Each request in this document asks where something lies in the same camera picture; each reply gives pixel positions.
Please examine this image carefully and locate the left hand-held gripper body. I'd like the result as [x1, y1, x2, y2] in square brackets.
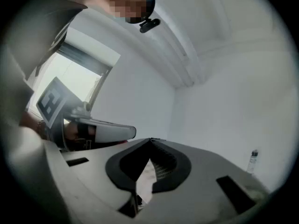
[36, 77, 99, 150]

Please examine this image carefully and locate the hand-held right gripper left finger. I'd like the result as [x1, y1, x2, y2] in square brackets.
[9, 134, 152, 224]

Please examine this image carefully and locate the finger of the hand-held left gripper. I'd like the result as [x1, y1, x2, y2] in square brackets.
[93, 125, 137, 144]

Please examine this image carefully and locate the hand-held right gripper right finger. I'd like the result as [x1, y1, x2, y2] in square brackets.
[130, 138, 269, 224]

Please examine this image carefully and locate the person's left forearm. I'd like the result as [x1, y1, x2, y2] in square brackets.
[20, 111, 47, 140]

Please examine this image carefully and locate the person's left hand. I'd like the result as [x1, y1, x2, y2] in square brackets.
[66, 122, 96, 141]

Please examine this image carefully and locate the window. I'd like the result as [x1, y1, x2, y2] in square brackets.
[28, 27, 121, 116]

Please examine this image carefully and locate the dark bottle lying down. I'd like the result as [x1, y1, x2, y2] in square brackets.
[246, 149, 259, 174]

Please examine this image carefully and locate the person's black top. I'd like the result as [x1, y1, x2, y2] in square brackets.
[4, 0, 89, 126]

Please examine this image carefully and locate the beaded bracelet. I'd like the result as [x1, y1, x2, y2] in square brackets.
[36, 119, 47, 137]

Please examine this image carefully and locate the black head camera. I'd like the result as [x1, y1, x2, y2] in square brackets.
[139, 18, 161, 34]

